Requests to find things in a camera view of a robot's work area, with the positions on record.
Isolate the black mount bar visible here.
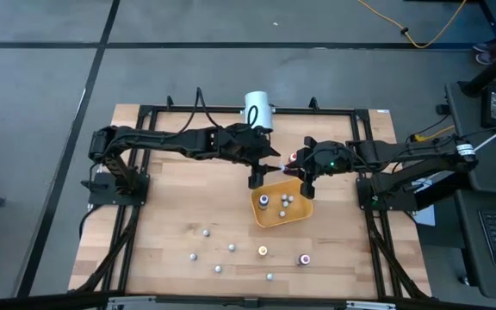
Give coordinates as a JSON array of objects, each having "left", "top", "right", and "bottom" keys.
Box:
[{"left": 0, "top": 291, "right": 496, "bottom": 310}]

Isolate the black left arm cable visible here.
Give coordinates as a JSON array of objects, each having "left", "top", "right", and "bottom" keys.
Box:
[{"left": 178, "top": 87, "right": 260, "bottom": 135}]

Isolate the yellow plastic bin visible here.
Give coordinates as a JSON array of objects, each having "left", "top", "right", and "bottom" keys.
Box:
[{"left": 250, "top": 178, "right": 314, "bottom": 229}]

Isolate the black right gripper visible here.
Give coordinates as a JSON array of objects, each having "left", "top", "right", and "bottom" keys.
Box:
[{"left": 282, "top": 136, "right": 359, "bottom": 200}]

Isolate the black metal table frame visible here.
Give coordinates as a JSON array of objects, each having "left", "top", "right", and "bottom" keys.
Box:
[{"left": 73, "top": 102, "right": 430, "bottom": 302}]

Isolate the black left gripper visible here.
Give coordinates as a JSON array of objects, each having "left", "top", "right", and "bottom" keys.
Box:
[{"left": 220, "top": 123, "right": 282, "bottom": 190}]

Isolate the yellow floor cable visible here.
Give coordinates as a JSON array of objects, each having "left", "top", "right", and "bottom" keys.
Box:
[{"left": 357, "top": 0, "right": 468, "bottom": 49}]

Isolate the black diagonal pole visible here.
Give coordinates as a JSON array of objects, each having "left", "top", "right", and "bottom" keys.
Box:
[{"left": 458, "top": 38, "right": 496, "bottom": 98}]

